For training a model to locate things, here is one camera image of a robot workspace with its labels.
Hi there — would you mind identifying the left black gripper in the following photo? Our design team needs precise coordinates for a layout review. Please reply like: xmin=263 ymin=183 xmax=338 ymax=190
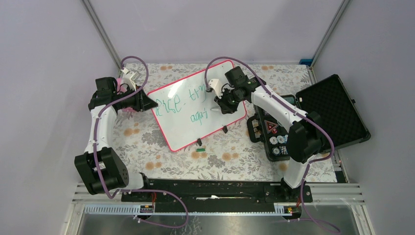
xmin=116 ymin=84 xmax=158 ymax=112

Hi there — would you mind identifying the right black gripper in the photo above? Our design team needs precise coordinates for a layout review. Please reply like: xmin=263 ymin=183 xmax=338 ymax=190
xmin=214 ymin=87 xmax=245 ymax=115

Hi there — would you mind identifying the pink framed whiteboard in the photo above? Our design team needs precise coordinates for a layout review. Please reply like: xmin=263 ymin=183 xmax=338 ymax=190
xmin=147 ymin=60 xmax=247 ymax=152

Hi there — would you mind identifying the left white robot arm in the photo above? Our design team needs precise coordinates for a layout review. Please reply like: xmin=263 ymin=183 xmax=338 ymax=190
xmin=74 ymin=77 xmax=158 ymax=195

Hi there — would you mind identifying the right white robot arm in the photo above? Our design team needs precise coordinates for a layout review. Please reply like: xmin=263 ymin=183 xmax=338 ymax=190
xmin=206 ymin=67 xmax=329 ymax=202

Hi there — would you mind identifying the pink eraser block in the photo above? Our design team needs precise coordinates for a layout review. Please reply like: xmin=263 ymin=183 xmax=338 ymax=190
xmin=116 ymin=78 xmax=135 ymax=113

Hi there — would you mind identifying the floral table mat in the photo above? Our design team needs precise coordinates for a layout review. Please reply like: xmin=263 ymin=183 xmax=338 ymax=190
xmin=112 ymin=64 xmax=337 ymax=183

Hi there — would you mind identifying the blue clip at corner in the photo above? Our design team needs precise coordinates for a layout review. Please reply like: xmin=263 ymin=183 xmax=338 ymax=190
xmin=299 ymin=59 xmax=313 ymax=66

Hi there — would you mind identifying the black poker chip case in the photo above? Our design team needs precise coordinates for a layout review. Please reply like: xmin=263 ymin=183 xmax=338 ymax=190
xmin=247 ymin=74 xmax=371 ymax=162

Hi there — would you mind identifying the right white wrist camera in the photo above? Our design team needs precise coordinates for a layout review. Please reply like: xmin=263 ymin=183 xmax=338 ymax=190
xmin=208 ymin=79 xmax=224 ymax=99

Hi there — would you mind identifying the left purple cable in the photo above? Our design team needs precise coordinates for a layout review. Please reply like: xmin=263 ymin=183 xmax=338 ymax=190
xmin=92 ymin=56 xmax=190 ymax=229

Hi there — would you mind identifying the purple cable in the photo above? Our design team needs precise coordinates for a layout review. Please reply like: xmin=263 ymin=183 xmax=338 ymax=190
xmin=204 ymin=56 xmax=343 ymax=235
xmin=92 ymin=56 xmax=190 ymax=229

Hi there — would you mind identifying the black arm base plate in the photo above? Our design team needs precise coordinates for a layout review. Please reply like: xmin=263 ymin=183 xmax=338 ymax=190
xmin=121 ymin=179 xmax=313 ymax=213

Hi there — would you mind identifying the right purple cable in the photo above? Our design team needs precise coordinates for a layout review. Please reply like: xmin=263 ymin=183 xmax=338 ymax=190
xmin=204 ymin=56 xmax=343 ymax=235

